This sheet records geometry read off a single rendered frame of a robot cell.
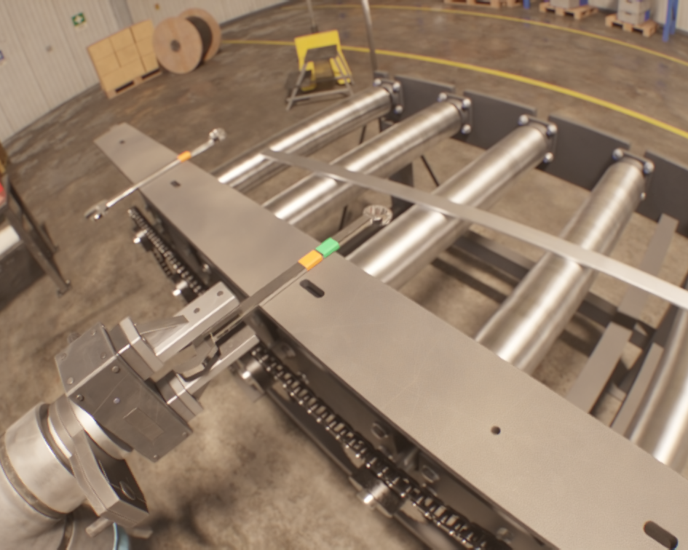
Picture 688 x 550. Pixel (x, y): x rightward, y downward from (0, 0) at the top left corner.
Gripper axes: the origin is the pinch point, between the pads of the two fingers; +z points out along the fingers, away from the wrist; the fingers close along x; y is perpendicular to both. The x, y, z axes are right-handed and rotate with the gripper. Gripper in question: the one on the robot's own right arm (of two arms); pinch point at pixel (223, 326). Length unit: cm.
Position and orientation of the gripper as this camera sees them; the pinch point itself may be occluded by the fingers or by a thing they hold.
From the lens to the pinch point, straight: 36.6
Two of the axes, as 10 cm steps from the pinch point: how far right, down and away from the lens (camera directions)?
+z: 7.2, -5.7, 3.9
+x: 1.6, 6.9, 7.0
